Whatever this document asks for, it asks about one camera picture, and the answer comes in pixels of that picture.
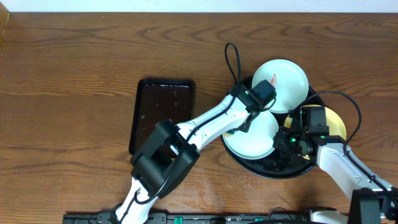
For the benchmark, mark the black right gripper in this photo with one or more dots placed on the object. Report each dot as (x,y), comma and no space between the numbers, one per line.
(280,142)

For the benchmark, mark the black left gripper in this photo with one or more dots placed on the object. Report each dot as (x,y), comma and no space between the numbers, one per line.
(247,121)

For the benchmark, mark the light green plate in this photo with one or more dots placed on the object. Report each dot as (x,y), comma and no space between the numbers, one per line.
(257,142)

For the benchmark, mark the green and yellow sponge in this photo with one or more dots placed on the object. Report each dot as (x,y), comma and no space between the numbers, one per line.
(228,133)

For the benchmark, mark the yellow plate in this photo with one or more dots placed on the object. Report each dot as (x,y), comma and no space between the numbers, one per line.
(336,127)

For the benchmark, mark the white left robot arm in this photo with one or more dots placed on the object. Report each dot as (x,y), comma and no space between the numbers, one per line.
(169,153)

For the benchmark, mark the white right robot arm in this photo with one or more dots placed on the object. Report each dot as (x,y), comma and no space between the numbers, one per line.
(371,197)

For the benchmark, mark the black rectangular water tray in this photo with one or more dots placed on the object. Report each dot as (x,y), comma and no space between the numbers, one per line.
(159,99)

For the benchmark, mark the green plate with red smear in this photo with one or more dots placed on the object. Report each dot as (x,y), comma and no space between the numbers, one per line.
(288,79)

